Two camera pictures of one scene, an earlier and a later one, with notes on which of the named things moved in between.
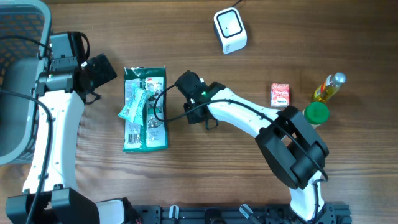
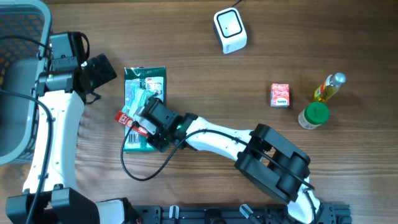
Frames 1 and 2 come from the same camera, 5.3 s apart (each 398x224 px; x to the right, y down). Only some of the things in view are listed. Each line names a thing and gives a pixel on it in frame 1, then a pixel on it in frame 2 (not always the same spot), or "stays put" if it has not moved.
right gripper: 192,117 → 161,145
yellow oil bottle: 329,86 stays put
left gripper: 104,70 stays put
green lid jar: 316,113 stays put
